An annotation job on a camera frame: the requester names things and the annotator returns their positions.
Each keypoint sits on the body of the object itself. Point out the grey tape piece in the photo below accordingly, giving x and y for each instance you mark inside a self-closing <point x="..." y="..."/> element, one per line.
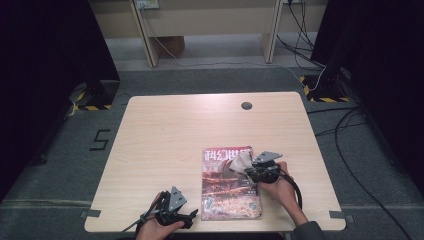
<point x="340" y="216"/>
<point x="90" y="213"/>

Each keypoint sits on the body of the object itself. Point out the white quilted cloth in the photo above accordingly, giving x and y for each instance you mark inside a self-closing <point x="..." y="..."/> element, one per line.
<point x="240" y="163"/>

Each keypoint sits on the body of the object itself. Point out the white power strip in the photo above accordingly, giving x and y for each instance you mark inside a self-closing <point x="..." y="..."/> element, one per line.
<point x="147" y="4"/>

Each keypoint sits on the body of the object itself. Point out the brown cardboard box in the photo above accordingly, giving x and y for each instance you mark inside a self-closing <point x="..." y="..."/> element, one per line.
<point x="171" y="45"/>

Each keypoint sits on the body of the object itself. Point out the black curtain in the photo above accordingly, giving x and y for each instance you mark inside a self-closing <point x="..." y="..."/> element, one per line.
<point x="43" y="66"/>
<point x="383" y="66"/>

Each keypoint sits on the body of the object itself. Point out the illustrated magazine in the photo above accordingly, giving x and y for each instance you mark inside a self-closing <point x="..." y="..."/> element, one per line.
<point x="226" y="196"/>

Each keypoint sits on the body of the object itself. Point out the person's right hand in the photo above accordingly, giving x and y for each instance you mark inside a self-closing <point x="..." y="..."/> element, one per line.
<point x="281" y="191"/>

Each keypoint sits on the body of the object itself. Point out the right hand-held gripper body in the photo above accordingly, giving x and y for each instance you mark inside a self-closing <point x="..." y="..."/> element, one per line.
<point x="265" y="173"/>

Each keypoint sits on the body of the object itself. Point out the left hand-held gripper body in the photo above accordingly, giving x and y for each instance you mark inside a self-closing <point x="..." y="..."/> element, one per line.
<point x="171" y="213"/>

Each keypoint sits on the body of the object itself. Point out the black stand with striped base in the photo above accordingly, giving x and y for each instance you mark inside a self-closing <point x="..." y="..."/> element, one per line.
<point x="100" y="93"/>
<point x="325" y="88"/>

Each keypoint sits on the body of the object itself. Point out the person's left hand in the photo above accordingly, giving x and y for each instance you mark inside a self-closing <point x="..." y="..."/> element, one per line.
<point x="153" y="231"/>

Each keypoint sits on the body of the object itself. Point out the beige desk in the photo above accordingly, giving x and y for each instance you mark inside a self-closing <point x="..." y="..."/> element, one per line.
<point x="206" y="23"/>

